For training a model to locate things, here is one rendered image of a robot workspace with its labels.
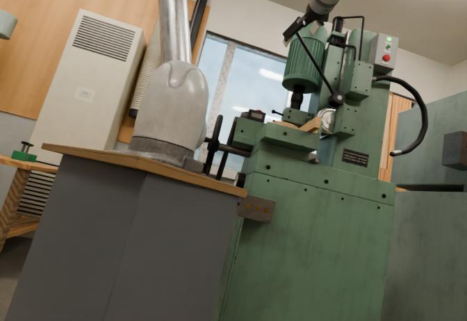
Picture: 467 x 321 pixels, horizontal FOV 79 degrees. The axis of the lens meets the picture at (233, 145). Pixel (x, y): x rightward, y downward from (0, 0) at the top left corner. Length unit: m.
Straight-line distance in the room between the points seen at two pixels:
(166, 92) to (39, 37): 2.53
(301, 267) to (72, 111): 2.00
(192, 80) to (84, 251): 0.41
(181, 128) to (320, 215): 0.70
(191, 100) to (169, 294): 0.41
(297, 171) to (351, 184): 0.23
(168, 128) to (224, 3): 2.67
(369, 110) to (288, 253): 0.74
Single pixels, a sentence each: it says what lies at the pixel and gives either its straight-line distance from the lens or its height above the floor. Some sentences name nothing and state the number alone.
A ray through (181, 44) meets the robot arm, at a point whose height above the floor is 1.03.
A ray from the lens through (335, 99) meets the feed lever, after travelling 1.31.
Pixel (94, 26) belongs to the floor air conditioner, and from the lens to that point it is 2.73.
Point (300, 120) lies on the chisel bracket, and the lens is 1.37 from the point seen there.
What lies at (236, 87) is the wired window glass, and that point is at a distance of 2.91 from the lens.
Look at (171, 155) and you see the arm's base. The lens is 0.63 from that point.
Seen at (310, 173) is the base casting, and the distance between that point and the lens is 1.14.
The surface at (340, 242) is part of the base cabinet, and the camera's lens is 1.20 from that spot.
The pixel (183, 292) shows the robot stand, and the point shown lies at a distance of 0.65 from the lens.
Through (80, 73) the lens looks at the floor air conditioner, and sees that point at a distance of 2.58.
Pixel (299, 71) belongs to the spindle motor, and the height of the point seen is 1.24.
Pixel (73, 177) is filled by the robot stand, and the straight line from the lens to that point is 0.68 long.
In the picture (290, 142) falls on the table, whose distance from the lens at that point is 1.07.
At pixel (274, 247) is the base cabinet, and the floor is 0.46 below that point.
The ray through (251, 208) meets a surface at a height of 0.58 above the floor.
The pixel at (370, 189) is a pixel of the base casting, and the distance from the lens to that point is 1.25.
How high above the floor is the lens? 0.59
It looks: 11 degrees up
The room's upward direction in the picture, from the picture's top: 13 degrees clockwise
